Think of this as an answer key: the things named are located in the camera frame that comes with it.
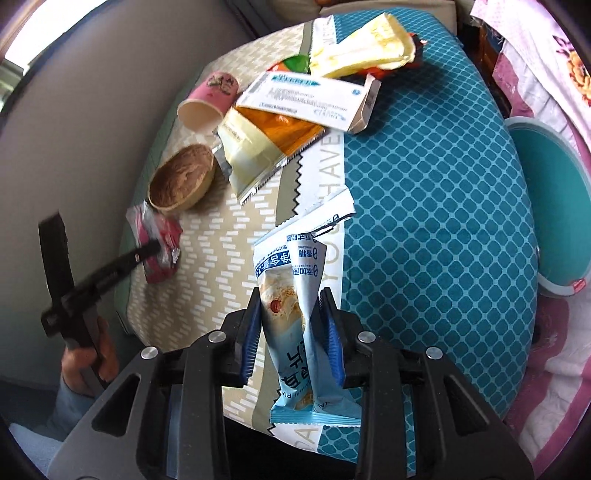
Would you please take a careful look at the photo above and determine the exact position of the pink red candy wrapper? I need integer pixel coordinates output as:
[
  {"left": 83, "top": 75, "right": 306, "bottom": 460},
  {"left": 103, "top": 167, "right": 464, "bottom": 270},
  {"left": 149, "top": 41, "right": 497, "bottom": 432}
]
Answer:
[{"left": 126, "top": 201, "right": 182, "bottom": 284}]

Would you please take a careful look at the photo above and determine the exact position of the blue white ice cream wrapper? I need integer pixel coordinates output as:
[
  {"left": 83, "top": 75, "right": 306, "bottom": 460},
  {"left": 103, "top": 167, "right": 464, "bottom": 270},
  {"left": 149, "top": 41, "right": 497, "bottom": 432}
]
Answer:
[{"left": 252, "top": 186, "right": 362, "bottom": 427}]

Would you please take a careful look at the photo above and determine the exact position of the brown paper bowl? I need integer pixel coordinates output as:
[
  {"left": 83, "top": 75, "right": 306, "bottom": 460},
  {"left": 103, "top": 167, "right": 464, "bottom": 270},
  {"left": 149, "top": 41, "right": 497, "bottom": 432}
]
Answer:
[{"left": 147, "top": 144, "right": 216, "bottom": 215}]

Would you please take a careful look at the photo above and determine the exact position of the teal plastic trash bin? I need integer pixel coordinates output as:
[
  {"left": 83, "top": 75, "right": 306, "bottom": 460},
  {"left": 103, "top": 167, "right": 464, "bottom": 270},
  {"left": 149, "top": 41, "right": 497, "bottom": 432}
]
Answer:
[{"left": 505, "top": 116, "right": 590, "bottom": 297}]

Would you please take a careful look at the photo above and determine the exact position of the person's left hand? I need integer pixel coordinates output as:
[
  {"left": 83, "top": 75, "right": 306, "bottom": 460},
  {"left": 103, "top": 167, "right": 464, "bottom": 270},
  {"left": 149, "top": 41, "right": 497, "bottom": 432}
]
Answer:
[{"left": 61, "top": 317, "right": 119, "bottom": 397}]

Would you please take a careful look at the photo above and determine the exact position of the pink paper cup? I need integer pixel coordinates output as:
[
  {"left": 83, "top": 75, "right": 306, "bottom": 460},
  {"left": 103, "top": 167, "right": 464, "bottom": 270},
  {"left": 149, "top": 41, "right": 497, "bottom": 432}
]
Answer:
[{"left": 177, "top": 71, "right": 239, "bottom": 135}]

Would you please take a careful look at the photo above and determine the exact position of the orange silver snack packet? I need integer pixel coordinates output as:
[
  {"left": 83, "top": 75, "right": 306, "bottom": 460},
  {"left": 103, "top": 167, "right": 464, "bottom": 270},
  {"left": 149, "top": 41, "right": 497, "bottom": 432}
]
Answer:
[{"left": 212, "top": 107, "right": 327, "bottom": 204}]

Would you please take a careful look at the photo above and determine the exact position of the teal patterned bed sheet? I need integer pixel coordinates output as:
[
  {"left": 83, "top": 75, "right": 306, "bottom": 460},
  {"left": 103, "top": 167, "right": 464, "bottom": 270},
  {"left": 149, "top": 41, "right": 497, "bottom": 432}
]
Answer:
[{"left": 115, "top": 7, "right": 537, "bottom": 415}]

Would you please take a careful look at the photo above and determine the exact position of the yellow orange snack wrapper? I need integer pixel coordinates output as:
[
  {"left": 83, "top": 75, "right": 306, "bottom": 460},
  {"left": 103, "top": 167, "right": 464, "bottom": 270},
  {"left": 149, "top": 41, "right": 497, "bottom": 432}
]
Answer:
[{"left": 269, "top": 32, "right": 429, "bottom": 82}]

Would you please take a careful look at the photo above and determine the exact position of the white medicine box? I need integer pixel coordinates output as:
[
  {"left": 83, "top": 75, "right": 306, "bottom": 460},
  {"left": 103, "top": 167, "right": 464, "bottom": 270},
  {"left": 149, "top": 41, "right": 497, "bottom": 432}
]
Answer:
[{"left": 236, "top": 71, "right": 381, "bottom": 134}]

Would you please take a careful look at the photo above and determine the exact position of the yellow crumpled wrapper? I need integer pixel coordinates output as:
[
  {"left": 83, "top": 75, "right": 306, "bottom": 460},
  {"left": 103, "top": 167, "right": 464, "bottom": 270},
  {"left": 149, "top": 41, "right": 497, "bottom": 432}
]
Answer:
[{"left": 310, "top": 13, "right": 418, "bottom": 79}]

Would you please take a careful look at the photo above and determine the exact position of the floral pink white quilt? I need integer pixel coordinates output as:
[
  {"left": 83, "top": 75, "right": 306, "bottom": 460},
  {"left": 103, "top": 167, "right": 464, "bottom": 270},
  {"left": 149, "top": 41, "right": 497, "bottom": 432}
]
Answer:
[{"left": 472, "top": 1, "right": 590, "bottom": 479}]

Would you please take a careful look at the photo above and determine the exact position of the cream leather sofa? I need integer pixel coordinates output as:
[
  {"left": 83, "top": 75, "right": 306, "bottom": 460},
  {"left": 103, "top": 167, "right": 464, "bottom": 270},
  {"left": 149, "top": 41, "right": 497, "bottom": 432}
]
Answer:
[{"left": 266, "top": 0, "right": 474, "bottom": 34}]

